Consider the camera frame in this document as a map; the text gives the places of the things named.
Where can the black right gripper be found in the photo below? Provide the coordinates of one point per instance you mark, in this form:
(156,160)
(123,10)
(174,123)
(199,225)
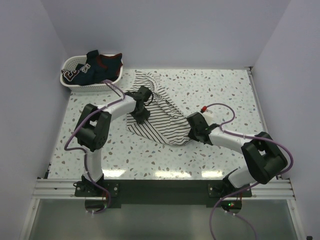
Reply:
(191,136)

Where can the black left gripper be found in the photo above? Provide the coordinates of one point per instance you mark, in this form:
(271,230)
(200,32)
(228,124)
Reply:
(146,114)

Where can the black white striped tank top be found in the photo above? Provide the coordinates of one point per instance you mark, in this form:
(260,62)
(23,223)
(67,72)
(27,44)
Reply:
(166,123)

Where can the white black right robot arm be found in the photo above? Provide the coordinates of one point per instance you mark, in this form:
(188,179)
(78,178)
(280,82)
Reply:
(263,158)

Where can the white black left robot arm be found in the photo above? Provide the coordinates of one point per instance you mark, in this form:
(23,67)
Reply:
(92,131)

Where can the navy maroon tank top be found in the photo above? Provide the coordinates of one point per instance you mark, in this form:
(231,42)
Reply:
(96,69)

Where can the white plastic laundry basket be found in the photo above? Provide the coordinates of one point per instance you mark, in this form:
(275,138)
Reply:
(71,64)

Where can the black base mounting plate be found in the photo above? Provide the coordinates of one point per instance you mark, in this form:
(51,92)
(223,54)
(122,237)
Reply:
(113,193)

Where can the aluminium right side rail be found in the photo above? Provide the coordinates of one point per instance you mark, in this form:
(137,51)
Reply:
(280,176)

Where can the aluminium rail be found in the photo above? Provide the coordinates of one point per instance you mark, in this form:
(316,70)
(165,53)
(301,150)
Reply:
(63,189)
(280,176)

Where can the aluminium front rail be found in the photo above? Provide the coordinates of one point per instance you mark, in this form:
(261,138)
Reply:
(63,189)

